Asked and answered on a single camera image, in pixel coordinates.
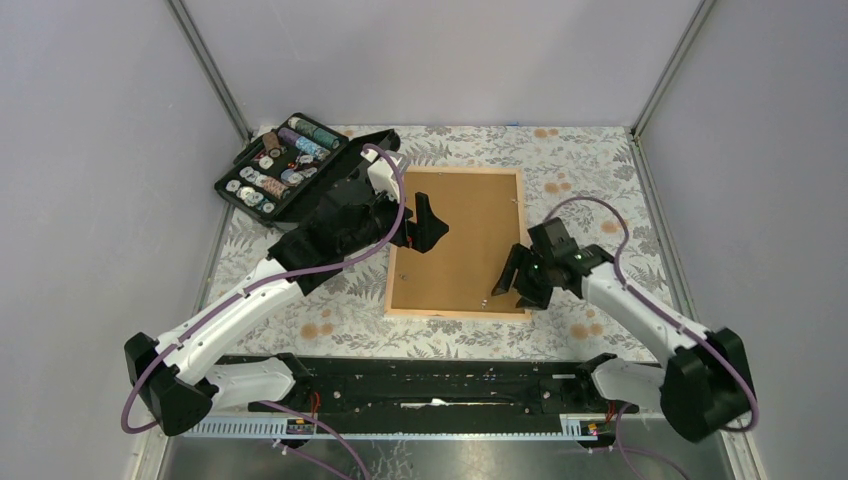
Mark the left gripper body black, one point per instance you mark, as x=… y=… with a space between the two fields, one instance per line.
x=384 y=213

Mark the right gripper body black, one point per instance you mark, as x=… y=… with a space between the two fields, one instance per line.
x=538 y=267

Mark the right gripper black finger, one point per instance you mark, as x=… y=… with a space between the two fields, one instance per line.
x=534 y=294
x=512 y=265

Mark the brown frame backing board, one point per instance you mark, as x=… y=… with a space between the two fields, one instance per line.
x=457 y=245

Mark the wooden picture frame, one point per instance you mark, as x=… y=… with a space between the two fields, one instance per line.
x=457 y=316

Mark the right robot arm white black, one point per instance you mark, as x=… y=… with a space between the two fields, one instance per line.
x=701 y=379

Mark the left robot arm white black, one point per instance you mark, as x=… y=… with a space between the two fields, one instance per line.
x=177 y=374

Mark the floral patterned table mat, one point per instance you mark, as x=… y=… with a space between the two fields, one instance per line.
x=587 y=173

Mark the teal thread spool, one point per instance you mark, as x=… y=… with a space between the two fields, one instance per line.
x=313 y=132

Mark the light blue thread spool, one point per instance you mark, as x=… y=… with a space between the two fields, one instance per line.
x=311 y=148

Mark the black sewing kit case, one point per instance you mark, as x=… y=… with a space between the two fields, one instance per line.
x=280 y=191

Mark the purple thread spool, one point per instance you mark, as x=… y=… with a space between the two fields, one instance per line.
x=292 y=138

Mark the brown thread spool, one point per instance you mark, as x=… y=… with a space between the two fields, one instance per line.
x=272 y=145

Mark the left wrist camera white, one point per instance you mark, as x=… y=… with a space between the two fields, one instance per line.
x=382 y=173

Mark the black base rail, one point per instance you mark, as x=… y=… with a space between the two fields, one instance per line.
x=406 y=392

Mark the grey slotted cable duct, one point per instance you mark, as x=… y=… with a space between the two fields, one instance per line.
x=561 y=428

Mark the left aluminium corner post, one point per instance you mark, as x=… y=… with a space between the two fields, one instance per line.
x=194 y=38

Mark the aluminium corner post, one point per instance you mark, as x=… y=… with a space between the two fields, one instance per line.
x=683 y=45
x=194 y=38

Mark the right aluminium corner post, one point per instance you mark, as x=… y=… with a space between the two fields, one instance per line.
x=683 y=45

